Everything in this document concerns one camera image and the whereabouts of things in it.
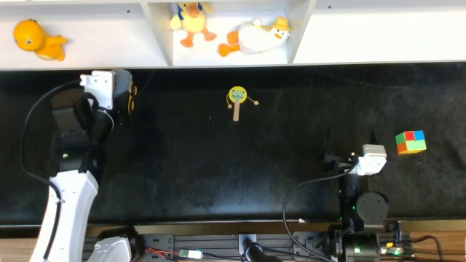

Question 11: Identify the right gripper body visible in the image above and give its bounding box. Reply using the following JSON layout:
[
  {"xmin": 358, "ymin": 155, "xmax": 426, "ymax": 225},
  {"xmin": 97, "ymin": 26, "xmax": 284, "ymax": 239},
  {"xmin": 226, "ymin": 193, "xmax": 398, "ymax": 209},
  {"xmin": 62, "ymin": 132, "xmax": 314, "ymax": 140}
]
[{"xmin": 320, "ymin": 153, "xmax": 361, "ymax": 172}]

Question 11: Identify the many-coloured puzzle cube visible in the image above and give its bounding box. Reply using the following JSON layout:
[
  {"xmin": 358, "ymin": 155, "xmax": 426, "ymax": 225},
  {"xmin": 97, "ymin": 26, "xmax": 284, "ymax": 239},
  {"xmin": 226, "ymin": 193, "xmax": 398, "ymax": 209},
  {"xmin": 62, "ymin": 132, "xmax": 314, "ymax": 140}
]
[{"xmin": 395, "ymin": 130, "xmax": 427, "ymax": 155}]

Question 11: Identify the yellow rattle drum toy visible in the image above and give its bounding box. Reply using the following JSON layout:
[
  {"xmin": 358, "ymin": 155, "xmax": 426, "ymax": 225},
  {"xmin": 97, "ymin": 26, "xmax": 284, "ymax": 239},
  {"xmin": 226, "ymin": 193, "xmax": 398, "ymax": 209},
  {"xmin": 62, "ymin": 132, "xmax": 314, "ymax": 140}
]
[{"xmin": 226, "ymin": 85, "xmax": 260, "ymax": 122}]

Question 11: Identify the grey and yellow toy truck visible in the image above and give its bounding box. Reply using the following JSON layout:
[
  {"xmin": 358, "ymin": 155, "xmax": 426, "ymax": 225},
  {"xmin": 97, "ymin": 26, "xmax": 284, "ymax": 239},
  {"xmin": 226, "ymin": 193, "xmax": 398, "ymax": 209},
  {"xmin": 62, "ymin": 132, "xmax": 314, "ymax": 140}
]
[{"xmin": 114, "ymin": 69, "xmax": 139, "ymax": 118}]

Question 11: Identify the white plush duck yellow hat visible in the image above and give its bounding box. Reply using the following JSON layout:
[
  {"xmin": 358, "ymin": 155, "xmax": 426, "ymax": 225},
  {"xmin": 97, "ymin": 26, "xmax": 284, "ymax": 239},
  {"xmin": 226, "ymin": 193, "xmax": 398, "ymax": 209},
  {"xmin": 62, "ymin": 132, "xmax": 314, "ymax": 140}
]
[{"xmin": 218, "ymin": 16, "xmax": 292, "ymax": 57}]

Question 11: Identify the white shelf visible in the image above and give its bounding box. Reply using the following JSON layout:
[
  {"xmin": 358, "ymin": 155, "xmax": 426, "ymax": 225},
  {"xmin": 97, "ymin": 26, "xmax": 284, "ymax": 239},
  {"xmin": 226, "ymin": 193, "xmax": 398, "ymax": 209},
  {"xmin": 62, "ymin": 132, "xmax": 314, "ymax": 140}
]
[{"xmin": 0, "ymin": 0, "xmax": 466, "ymax": 72}]

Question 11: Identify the yellow rubber duck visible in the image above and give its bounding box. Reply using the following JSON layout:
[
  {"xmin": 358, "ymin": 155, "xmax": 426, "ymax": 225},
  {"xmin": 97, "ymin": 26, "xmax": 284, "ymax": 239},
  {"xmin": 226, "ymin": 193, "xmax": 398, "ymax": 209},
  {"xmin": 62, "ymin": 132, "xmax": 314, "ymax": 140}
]
[{"xmin": 12, "ymin": 18, "xmax": 68, "ymax": 62}]

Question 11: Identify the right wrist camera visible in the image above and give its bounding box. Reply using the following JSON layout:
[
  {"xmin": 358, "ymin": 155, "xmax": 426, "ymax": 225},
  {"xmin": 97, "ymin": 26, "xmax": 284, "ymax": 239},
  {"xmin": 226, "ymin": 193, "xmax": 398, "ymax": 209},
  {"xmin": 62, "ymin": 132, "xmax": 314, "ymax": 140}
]
[{"xmin": 358, "ymin": 143, "xmax": 388, "ymax": 177}]

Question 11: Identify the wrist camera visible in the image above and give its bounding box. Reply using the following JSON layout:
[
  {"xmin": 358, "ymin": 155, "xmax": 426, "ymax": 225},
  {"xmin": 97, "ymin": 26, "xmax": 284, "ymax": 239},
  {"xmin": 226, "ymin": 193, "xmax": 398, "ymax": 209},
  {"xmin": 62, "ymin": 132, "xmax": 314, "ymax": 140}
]
[
  {"xmin": 358, "ymin": 143, "xmax": 388, "ymax": 177},
  {"xmin": 79, "ymin": 70, "xmax": 117, "ymax": 111}
]

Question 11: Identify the black cable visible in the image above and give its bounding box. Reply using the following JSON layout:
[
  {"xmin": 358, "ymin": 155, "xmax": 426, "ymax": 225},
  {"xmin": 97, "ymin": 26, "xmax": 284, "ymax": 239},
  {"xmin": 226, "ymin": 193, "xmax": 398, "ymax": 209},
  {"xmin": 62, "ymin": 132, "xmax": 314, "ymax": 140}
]
[
  {"xmin": 282, "ymin": 162, "xmax": 361, "ymax": 262},
  {"xmin": 20, "ymin": 79, "xmax": 82, "ymax": 205}
]

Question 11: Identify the mounting rail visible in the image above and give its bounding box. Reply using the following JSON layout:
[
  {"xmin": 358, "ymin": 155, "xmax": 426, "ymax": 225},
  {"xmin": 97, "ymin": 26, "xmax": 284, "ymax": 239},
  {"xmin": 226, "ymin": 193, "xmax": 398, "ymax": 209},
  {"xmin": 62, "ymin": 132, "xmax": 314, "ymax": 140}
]
[{"xmin": 82, "ymin": 220, "xmax": 445, "ymax": 262}]

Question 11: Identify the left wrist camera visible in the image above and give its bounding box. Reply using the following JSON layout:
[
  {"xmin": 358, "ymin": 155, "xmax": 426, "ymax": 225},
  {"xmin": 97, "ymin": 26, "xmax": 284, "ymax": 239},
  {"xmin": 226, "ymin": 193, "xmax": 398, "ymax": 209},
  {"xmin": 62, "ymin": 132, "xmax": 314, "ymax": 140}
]
[{"xmin": 79, "ymin": 70, "xmax": 117, "ymax": 111}]

